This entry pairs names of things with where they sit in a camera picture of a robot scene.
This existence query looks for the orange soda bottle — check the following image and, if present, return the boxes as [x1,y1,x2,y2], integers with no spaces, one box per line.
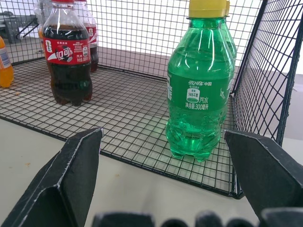
[33,0,53,57]
[0,35,14,88]

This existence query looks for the grey metal frame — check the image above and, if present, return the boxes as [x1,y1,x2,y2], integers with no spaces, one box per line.
[0,11,40,44]

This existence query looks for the cola bottle red label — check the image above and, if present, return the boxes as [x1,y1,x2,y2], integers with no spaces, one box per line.
[42,0,93,106]
[75,0,99,73]

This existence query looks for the black wire mesh shelf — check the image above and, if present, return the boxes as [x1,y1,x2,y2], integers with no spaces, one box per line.
[0,0,303,200]

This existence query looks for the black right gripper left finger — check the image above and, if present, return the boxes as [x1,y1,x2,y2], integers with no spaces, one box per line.
[0,127,104,227]

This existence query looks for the green soda bottle yellow cap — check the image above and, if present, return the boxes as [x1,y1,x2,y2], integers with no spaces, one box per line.
[221,0,238,63]
[165,0,235,163]

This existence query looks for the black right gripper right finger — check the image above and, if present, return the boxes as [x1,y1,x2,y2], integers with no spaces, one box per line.
[223,129,303,218]

